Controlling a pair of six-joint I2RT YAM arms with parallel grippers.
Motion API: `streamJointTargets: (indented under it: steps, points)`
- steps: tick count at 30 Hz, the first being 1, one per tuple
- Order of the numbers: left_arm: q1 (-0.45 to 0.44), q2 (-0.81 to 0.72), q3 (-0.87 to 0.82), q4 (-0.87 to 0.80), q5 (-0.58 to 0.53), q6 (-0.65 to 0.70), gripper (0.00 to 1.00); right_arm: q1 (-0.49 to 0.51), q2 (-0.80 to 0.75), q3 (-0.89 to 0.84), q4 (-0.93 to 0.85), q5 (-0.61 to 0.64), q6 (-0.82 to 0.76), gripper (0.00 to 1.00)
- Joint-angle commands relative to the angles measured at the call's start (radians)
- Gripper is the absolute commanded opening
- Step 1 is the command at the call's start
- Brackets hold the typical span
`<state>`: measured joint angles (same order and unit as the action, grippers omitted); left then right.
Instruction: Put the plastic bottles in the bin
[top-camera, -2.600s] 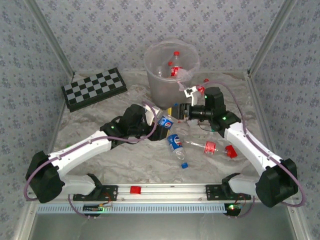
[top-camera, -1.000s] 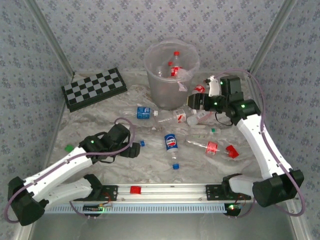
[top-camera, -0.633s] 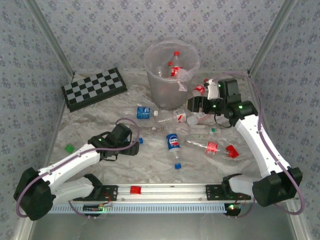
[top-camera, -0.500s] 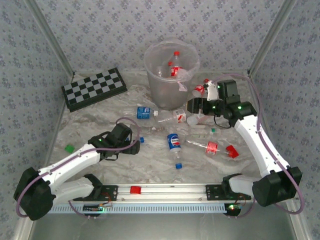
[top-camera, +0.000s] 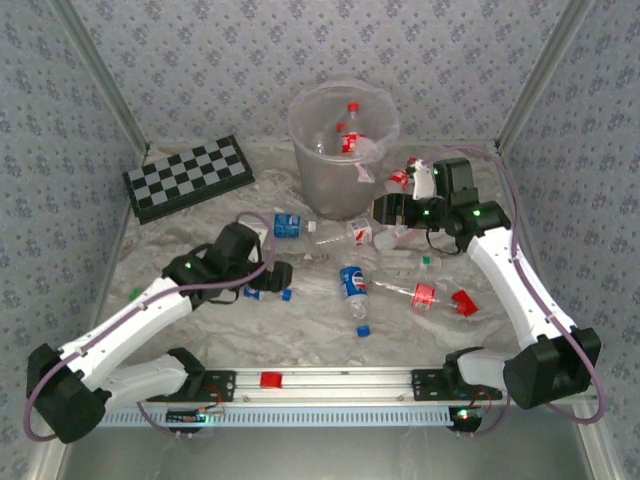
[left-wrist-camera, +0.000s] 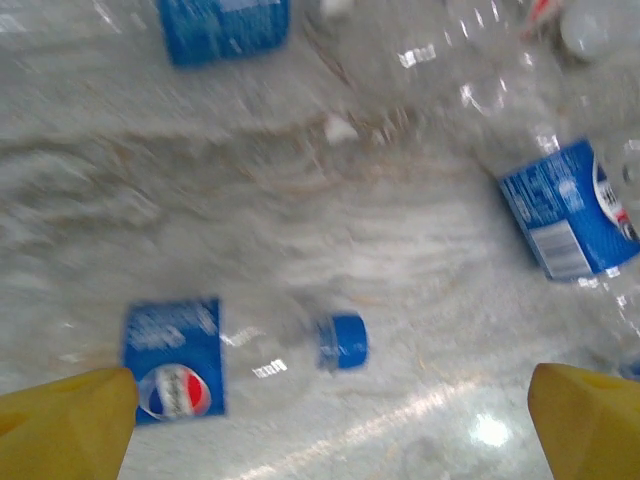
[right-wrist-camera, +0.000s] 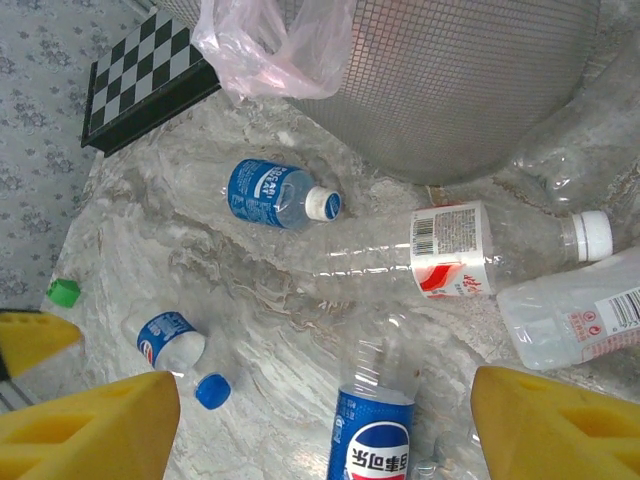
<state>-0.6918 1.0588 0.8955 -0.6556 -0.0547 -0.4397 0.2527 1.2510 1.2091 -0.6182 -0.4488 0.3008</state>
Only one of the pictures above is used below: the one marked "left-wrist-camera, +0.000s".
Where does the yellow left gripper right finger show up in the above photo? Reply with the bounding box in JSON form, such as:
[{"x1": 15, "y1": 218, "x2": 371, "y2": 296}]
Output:
[{"x1": 527, "y1": 361, "x2": 640, "y2": 480}]

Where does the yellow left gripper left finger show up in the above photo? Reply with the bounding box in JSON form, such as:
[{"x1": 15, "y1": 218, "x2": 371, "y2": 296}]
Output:
[{"x1": 0, "y1": 366, "x2": 140, "y2": 480}]

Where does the Pepsi bottle blue cap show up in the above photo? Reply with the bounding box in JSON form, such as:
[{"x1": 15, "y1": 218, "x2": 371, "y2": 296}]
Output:
[
  {"x1": 119, "y1": 294, "x2": 371, "y2": 429},
  {"x1": 444, "y1": 0, "x2": 640, "y2": 384}
]

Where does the white soy milk bottle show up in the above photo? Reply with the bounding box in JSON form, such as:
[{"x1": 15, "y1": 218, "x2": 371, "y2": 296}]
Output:
[{"x1": 558, "y1": 0, "x2": 621, "y2": 64}]

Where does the Pepsi bottle white cap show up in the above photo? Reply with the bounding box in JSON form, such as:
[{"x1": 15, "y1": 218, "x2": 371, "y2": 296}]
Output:
[{"x1": 155, "y1": 0, "x2": 357, "y2": 69}]

